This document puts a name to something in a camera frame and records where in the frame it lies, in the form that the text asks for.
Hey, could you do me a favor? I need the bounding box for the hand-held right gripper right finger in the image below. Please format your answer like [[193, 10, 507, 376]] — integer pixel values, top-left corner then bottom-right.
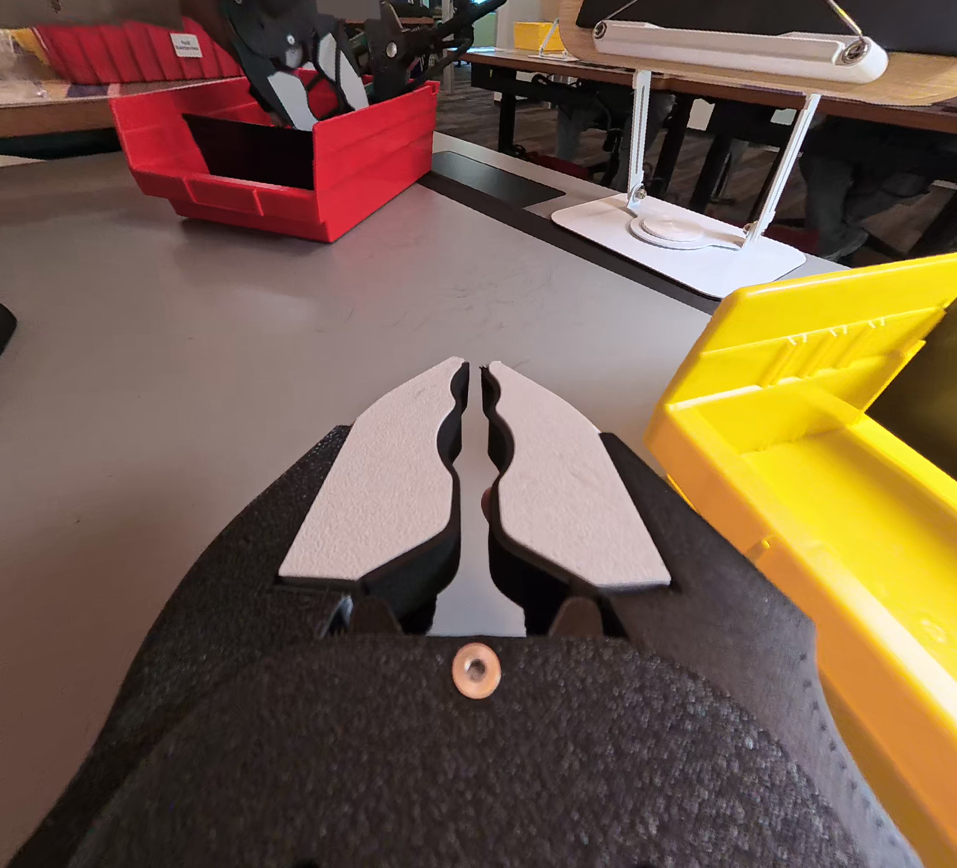
[[480, 362, 672, 633]]

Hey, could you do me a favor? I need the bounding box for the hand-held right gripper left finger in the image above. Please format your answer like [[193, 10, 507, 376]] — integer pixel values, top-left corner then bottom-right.
[[278, 357, 471, 633]]

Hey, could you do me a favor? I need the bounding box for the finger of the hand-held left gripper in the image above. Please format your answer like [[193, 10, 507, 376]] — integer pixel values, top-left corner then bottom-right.
[[265, 67, 321, 131], [314, 31, 371, 113]]

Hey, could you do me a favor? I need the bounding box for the red storage bin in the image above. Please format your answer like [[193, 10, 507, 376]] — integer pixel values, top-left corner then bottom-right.
[[111, 72, 441, 243]]

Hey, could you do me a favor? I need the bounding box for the yellow storage bin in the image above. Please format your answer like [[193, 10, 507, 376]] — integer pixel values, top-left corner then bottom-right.
[[644, 251, 957, 868]]

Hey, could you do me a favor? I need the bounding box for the wooden top office desk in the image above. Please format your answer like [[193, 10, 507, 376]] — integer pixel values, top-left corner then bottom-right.
[[464, 48, 957, 226]]

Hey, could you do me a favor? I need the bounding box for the red ribbed bin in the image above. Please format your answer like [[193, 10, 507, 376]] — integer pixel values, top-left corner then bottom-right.
[[33, 16, 244, 88]]

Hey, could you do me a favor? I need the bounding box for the small yellow box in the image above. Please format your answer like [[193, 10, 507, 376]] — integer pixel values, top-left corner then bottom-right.
[[514, 19, 567, 56]]

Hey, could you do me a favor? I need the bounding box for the white tablet stand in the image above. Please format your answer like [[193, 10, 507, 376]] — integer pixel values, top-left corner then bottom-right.
[[552, 0, 891, 301]]

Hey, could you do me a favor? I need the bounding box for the clear plastic bag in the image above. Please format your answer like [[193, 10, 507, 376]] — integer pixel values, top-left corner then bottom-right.
[[0, 29, 42, 101]]

